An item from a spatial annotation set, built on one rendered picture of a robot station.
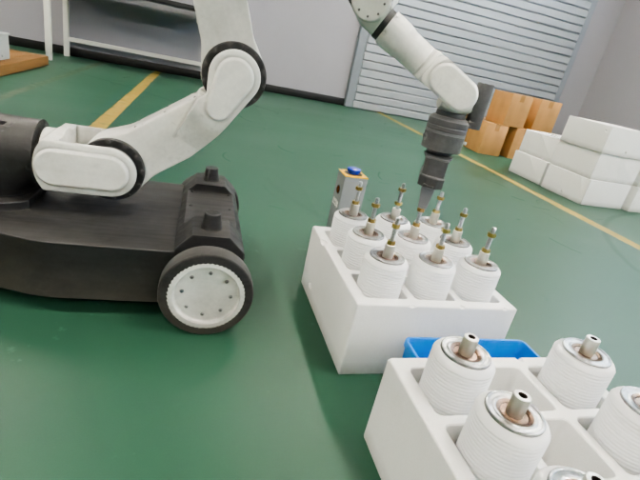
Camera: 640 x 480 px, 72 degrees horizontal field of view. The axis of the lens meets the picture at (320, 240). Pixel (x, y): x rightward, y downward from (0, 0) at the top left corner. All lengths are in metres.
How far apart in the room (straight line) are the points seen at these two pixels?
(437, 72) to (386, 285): 0.44
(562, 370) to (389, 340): 0.33
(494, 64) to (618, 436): 6.34
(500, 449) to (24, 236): 0.91
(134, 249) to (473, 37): 6.06
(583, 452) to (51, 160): 1.11
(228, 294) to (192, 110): 0.41
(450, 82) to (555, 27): 6.42
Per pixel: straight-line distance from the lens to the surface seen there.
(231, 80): 1.02
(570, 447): 0.84
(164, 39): 5.91
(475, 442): 0.65
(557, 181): 3.72
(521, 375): 0.89
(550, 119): 5.08
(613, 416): 0.80
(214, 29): 1.06
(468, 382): 0.69
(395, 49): 0.99
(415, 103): 6.44
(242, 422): 0.86
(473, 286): 1.05
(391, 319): 0.94
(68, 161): 1.10
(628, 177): 3.79
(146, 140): 1.10
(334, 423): 0.89
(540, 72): 7.34
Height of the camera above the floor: 0.62
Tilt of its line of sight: 23 degrees down
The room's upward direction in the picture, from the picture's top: 12 degrees clockwise
